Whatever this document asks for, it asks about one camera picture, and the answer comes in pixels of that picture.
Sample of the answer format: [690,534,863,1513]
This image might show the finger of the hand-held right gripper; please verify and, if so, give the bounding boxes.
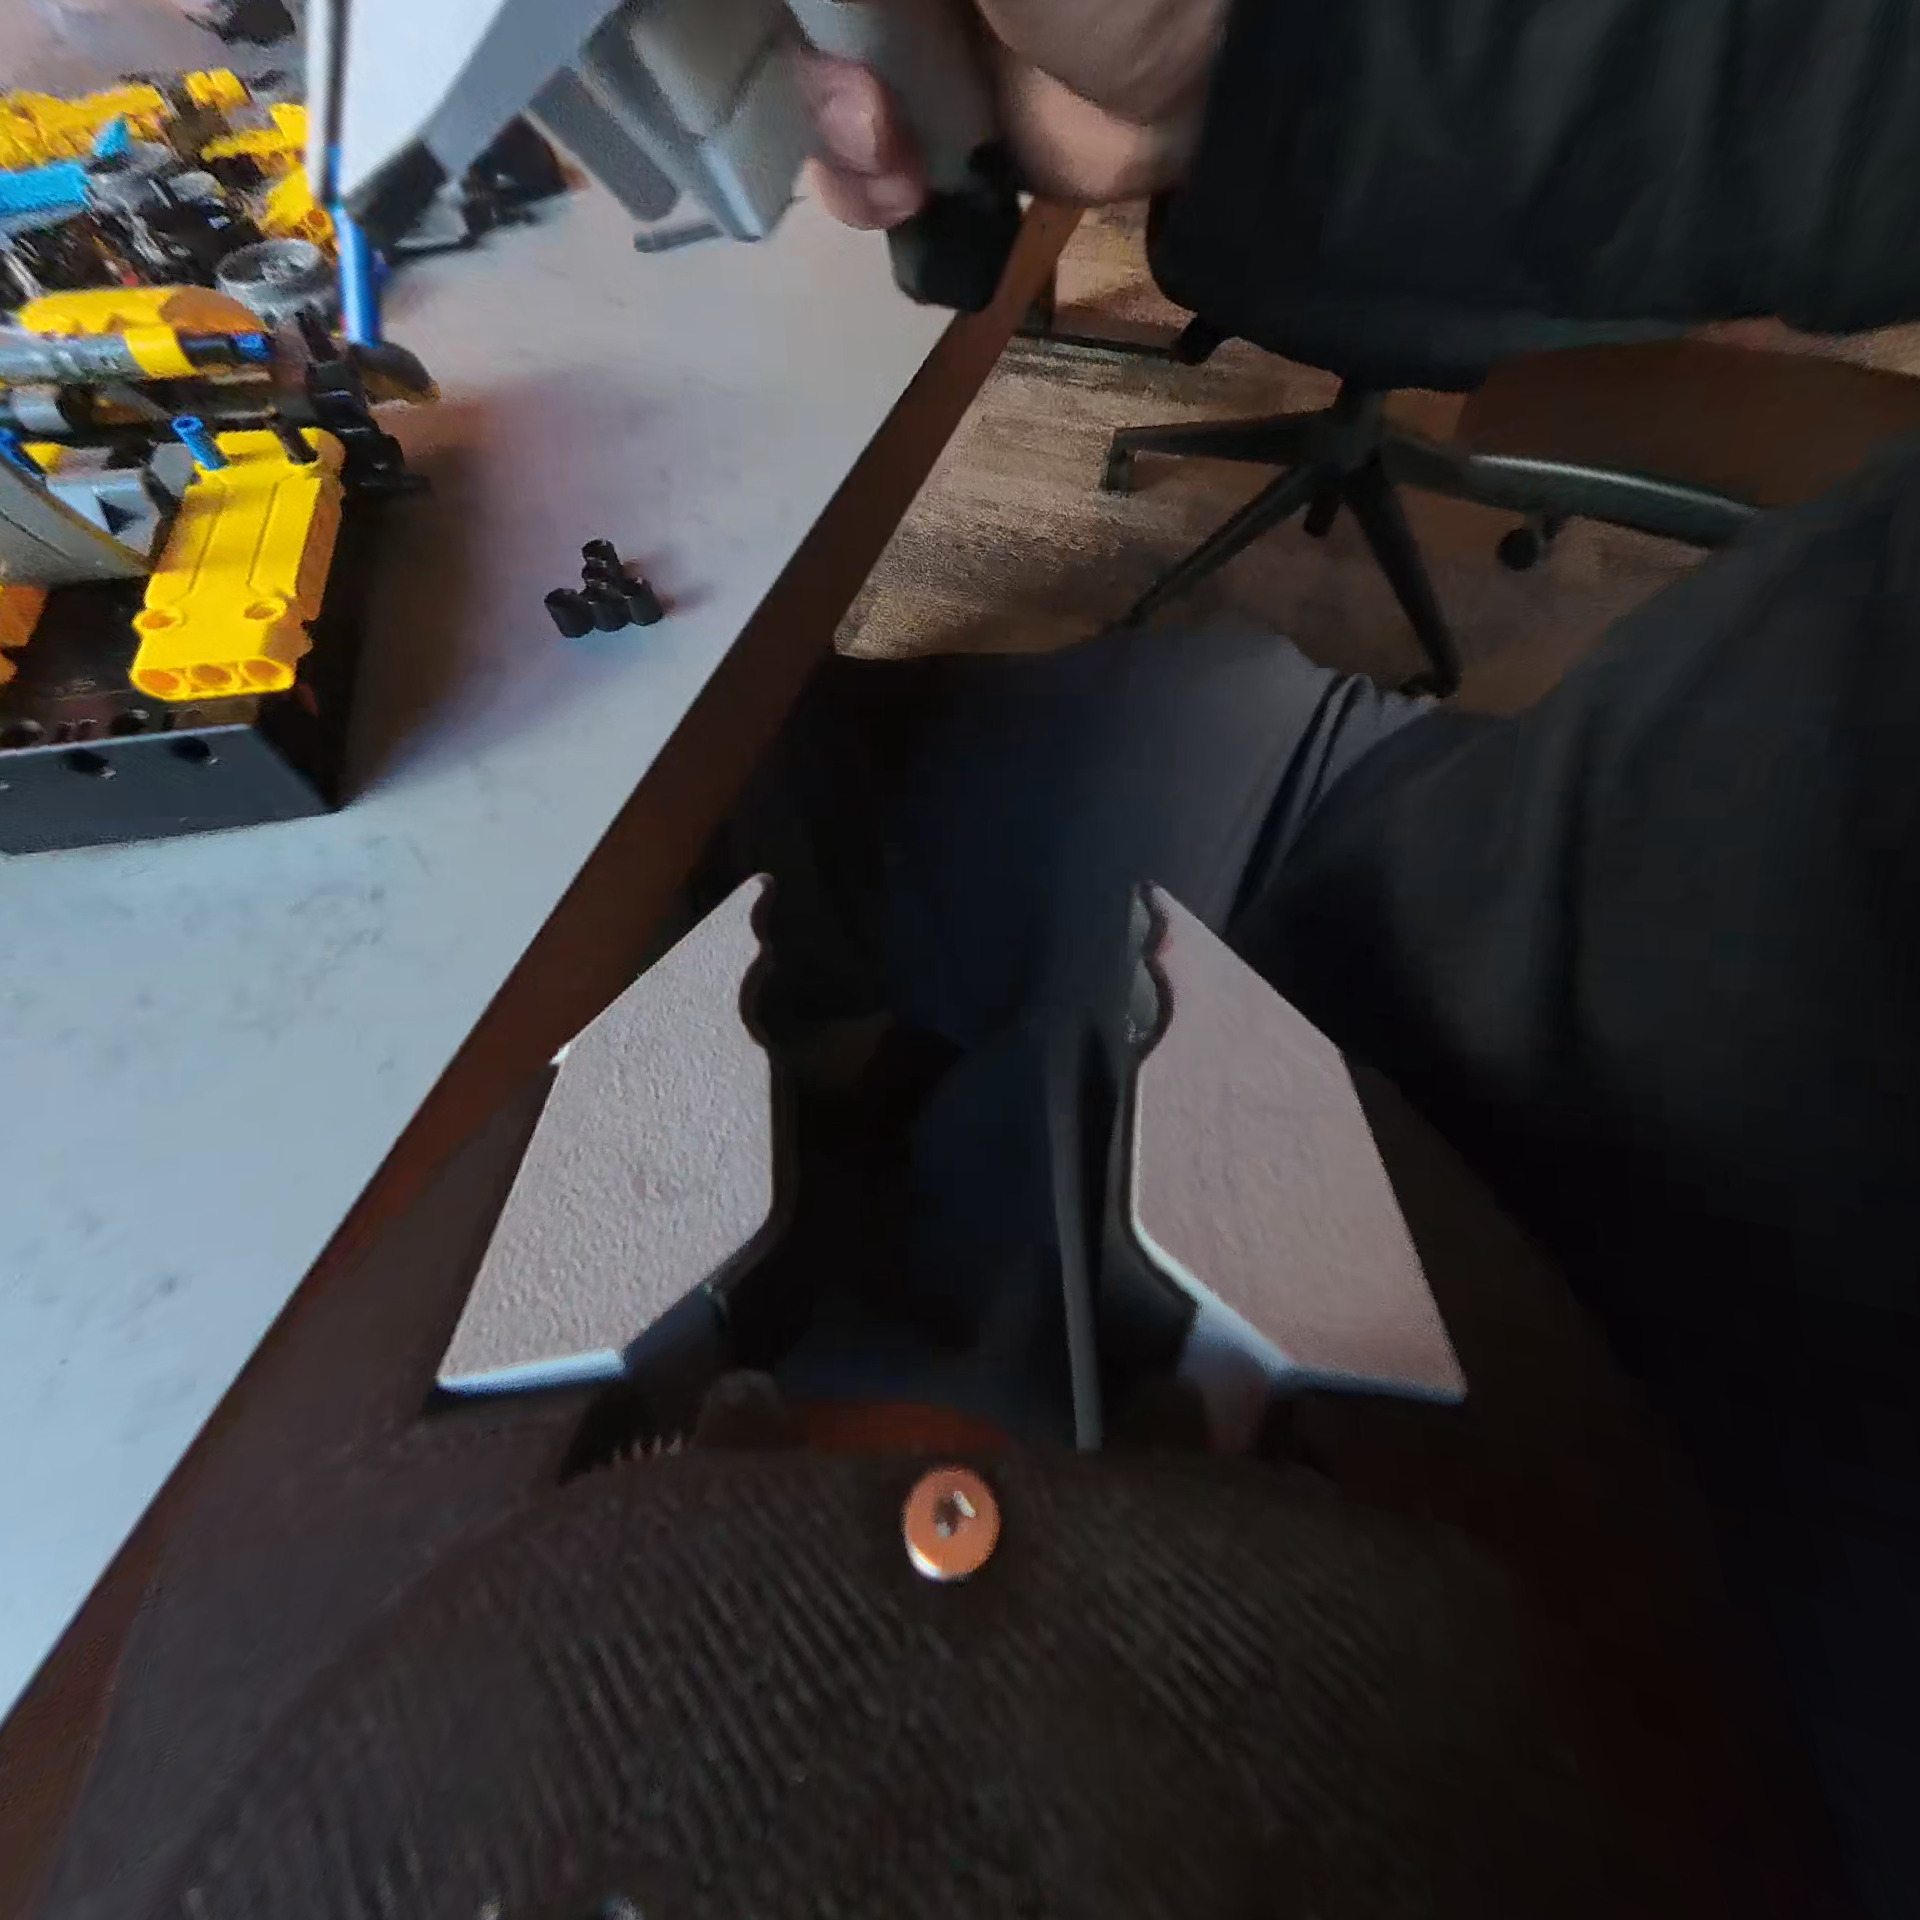
[451,0,819,248]
[310,0,590,211]

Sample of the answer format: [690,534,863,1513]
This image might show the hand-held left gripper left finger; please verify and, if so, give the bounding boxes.
[436,877,789,1400]

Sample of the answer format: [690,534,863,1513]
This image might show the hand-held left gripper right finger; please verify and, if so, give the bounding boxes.
[1122,883,1472,1412]

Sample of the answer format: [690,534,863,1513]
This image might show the blue brick pin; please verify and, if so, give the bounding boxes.
[335,181,390,350]

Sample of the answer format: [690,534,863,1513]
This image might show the black brick connector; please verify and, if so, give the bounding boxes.
[545,538,672,643]

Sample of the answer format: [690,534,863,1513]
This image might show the yellow toy brick vehicle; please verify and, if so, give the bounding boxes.
[0,287,440,860]

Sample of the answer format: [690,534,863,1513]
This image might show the person's right hand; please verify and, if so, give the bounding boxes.
[786,0,1237,236]

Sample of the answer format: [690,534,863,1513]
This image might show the pile of loose toy bricks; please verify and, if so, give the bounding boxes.
[0,61,572,332]

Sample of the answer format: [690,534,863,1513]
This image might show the person's legs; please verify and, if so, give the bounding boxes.
[737,450,1920,1920]

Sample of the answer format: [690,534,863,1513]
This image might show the black office chair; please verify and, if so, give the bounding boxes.
[1096,300,1920,698]

